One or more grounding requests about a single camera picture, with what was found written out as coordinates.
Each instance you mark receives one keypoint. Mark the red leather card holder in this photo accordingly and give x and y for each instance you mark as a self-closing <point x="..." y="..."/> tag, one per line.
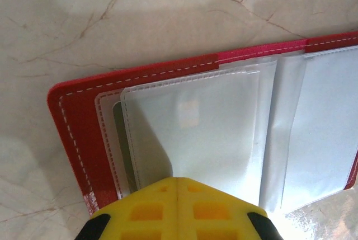
<point x="84" y="139"/>

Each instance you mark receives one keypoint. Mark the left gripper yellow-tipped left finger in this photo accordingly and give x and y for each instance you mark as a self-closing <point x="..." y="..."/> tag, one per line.
<point x="126" y="209"/>

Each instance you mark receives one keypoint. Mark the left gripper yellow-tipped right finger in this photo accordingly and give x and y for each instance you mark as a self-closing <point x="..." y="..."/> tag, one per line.
<point x="232" y="209"/>

